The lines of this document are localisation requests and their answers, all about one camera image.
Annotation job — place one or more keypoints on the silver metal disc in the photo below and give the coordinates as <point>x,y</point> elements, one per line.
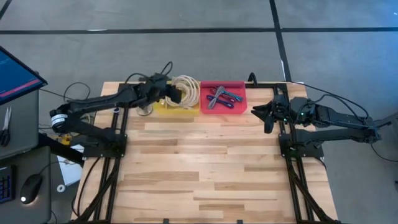
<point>144,111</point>

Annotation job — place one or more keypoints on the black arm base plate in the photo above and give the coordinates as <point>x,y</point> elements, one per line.
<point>311,152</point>
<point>93,152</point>

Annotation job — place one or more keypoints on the grey side desk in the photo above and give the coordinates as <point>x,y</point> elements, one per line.
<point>25,149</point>

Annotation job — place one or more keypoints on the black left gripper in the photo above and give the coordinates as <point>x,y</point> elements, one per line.
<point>155,92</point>

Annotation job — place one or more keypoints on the small yellow object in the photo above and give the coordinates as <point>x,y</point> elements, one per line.
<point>65,140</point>

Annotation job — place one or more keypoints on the black keyboard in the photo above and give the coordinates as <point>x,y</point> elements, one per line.
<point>6,185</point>

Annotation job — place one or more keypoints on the black diagonal bar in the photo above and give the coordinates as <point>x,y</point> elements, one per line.
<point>59,149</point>

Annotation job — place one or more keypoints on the black aluminium table frame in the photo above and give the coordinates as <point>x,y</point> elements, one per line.
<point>116,165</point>

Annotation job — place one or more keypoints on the white paper sheet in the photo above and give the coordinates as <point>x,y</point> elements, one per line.
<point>70,172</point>

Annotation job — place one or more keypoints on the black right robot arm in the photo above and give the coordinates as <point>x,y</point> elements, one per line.
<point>335,136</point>

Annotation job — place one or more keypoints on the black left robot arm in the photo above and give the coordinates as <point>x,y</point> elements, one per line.
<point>99,101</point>

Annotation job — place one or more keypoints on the black computer mouse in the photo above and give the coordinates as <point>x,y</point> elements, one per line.
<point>31,188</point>

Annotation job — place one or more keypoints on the black hook clamp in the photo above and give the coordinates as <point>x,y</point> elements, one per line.
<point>252,77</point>

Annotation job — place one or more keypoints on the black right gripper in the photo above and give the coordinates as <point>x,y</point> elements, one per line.
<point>280,109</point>

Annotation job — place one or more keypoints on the white tape roll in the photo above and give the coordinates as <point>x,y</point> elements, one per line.
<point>58,188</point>

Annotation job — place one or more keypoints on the black stand leg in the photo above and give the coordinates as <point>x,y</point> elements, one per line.
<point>390,119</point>

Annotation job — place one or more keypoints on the red plastic bin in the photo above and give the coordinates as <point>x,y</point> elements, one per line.
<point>239,109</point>

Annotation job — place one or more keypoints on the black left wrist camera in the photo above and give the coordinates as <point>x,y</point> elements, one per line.
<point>159,78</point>

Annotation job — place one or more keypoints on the computer monitor blue screen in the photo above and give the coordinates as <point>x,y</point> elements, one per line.
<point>15,77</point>

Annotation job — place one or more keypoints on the yellow plastic bin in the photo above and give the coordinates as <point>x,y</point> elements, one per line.
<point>158,107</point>

